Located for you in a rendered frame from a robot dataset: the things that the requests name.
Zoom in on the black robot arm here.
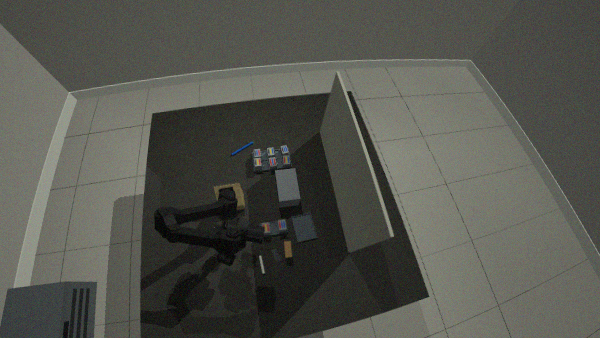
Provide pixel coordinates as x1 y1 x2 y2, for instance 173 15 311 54
154 187 265 256

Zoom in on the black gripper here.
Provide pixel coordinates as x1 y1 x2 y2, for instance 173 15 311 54
216 217 252 266

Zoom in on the large beige flat panel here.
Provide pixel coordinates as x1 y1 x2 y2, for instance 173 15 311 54
320 71 394 253

